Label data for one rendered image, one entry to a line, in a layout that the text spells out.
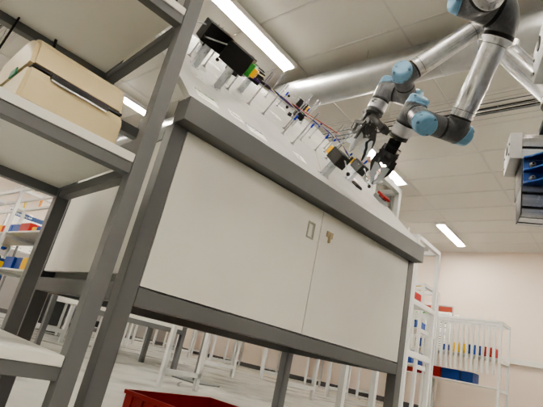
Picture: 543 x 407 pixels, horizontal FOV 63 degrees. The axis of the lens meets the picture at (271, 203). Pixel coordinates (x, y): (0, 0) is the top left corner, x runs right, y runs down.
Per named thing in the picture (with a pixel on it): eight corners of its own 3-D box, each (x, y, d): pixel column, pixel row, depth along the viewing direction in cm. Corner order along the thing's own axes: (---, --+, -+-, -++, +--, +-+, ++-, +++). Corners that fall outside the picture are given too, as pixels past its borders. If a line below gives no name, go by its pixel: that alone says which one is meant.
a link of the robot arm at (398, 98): (414, 96, 171) (388, 90, 177) (417, 112, 180) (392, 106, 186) (423, 80, 172) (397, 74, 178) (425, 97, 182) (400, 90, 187)
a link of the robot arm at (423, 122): (452, 122, 144) (440, 111, 154) (422, 111, 142) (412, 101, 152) (440, 144, 148) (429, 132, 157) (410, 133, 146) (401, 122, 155)
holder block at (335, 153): (330, 187, 142) (351, 164, 139) (314, 167, 151) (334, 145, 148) (338, 193, 145) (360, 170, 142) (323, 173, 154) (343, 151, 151)
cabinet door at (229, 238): (301, 333, 132) (324, 211, 144) (140, 286, 98) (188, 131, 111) (296, 333, 133) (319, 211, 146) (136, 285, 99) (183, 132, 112)
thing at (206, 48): (157, 37, 137) (185, -2, 133) (203, 69, 148) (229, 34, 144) (161, 44, 132) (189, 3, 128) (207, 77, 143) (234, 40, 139)
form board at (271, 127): (185, 100, 109) (189, 94, 109) (137, -3, 184) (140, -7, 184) (419, 249, 182) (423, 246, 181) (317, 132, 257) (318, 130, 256)
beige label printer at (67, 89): (114, 151, 96) (141, 76, 103) (12, 98, 82) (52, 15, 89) (58, 169, 117) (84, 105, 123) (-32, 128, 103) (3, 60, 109)
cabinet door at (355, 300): (398, 362, 165) (410, 261, 178) (303, 334, 131) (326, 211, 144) (393, 362, 167) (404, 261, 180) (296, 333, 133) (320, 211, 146)
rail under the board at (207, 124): (423, 262, 178) (424, 247, 180) (183, 118, 106) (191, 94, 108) (410, 262, 182) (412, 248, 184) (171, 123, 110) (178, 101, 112)
